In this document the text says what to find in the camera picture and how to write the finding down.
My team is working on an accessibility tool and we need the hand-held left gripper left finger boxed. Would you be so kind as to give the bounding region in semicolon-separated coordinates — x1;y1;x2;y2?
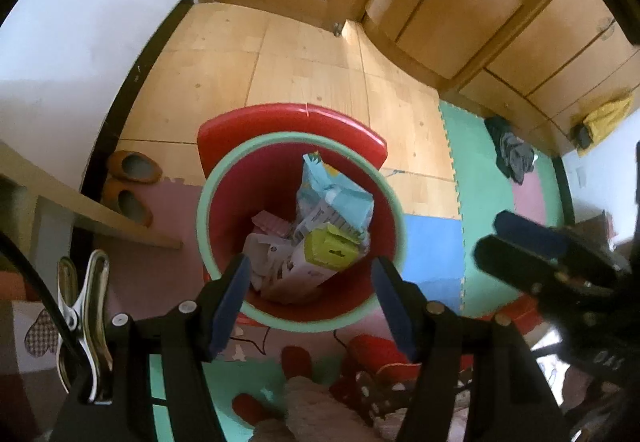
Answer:
50;253;252;442

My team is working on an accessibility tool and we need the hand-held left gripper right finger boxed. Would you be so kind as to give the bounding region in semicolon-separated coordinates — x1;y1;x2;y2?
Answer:
371;256;571;442

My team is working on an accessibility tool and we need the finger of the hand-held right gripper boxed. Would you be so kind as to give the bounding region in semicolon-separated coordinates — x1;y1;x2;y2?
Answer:
472;235;615;306
492;210;624;274

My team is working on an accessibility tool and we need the white printed carton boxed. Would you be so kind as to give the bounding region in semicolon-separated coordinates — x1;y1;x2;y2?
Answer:
242;232;301;293

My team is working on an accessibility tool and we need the pink sponge cloth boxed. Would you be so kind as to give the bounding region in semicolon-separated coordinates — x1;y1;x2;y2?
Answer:
251;211;301;238

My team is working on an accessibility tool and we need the green and white box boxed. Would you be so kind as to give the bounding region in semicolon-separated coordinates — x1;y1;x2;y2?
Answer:
260;223;371;305

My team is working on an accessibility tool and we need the red bucket green rim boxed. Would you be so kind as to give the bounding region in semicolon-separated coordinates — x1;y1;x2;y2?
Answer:
196;132;408;334

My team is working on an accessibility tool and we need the teal diaper package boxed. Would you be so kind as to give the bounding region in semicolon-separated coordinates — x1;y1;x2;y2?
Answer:
295;151;376;243

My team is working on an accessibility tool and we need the colourful foam floor mat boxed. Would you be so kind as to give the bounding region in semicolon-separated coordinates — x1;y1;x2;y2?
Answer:
95;99;576;442

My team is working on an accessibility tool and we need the red dotted padded garment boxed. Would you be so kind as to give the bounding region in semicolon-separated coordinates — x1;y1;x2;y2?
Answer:
330;334;476;428

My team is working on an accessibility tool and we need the dark clothes heap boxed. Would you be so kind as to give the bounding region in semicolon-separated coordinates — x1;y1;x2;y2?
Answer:
484;116;537;185

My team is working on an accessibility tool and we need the metal spring clip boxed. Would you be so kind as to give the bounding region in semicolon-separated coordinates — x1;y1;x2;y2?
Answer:
55;249;115;405

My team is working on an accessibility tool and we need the brown slipper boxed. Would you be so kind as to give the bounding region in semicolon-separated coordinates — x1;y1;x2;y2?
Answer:
106;150;163;184
102;184;153;228

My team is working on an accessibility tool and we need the yellow cloth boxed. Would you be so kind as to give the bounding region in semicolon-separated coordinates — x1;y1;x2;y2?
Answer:
575;92;636;158

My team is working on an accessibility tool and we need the pale wooden table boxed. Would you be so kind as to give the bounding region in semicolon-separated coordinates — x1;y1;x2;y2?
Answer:
0;142;183;273

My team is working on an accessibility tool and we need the red plastic stool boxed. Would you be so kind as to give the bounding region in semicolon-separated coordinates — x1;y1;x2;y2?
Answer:
196;103;388;178

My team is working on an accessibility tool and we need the wooden cabinet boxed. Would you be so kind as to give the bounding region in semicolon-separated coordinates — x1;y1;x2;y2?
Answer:
360;0;640;158

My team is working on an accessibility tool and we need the thick black cable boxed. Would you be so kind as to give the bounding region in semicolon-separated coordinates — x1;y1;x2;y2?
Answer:
0;229;98;375

